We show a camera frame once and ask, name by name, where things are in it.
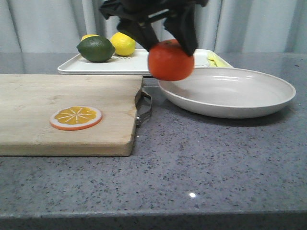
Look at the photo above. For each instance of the wooden cutting board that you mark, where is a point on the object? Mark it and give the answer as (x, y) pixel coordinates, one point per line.
(28, 101)

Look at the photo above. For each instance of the beige round plate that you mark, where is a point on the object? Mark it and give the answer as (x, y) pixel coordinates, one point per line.
(229, 93)

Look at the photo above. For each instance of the pale yellow plastic fork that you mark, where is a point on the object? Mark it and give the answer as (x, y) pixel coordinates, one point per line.
(212, 59)

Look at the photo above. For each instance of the yellow lemon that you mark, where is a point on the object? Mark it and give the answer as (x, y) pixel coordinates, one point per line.
(88, 36)
(124, 45)

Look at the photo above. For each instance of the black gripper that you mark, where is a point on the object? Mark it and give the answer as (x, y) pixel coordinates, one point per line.
(179, 21)

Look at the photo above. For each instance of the orange slice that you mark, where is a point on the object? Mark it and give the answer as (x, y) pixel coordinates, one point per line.
(76, 118)

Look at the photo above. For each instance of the metal cutting board handle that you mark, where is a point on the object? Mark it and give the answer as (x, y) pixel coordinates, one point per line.
(144, 104)

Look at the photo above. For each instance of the dark green lime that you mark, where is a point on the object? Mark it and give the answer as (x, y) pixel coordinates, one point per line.
(96, 49)

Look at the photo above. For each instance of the orange mandarin fruit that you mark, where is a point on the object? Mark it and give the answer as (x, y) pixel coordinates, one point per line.
(167, 61)

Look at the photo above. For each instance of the pale yellow plastic spoon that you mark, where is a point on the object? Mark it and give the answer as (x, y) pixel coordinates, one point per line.
(223, 63)

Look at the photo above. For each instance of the white bear-print tray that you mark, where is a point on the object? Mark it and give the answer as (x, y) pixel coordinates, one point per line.
(136, 64)

